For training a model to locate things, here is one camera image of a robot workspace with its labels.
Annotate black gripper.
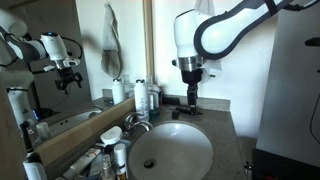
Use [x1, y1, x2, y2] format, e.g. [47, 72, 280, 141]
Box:
[181, 69, 203, 109]

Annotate white round sink basin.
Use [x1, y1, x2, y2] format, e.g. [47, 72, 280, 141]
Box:
[128, 121, 214, 180]

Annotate white Berkeley EECS bottle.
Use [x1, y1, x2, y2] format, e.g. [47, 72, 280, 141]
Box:
[134, 79, 149, 121]

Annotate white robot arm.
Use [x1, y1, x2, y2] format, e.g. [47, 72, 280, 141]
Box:
[172, 0, 319, 111]

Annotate black object at cabinet base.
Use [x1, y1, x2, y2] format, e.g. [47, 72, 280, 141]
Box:
[252, 149, 320, 180]

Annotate white cabinet side panel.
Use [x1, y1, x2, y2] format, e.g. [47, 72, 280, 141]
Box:
[257, 4, 320, 167]

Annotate white spray bottle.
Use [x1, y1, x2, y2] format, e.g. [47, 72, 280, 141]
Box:
[114, 143, 128, 180]

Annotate grey mesh organizer tray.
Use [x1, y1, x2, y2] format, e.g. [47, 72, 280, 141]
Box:
[53, 133, 134, 180]

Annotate white round cream jar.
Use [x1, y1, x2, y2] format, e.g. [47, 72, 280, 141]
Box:
[100, 126, 123, 145]

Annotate small clear pump bottle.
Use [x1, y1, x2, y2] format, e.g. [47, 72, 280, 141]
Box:
[101, 154, 114, 180]

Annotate wall mirror with wooden frame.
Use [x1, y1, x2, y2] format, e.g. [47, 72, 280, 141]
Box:
[0, 0, 148, 166]

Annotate chrome sink faucet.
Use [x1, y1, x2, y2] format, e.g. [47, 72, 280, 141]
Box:
[124, 112, 153, 131]

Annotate black cable on cabinet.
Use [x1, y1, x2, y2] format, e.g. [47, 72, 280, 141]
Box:
[309, 99, 320, 145]

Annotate electric toothbrush white base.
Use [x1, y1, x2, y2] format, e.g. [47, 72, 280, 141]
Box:
[20, 121, 47, 180]

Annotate grey hanging towel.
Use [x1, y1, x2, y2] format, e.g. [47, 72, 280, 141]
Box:
[101, 3, 122, 79]

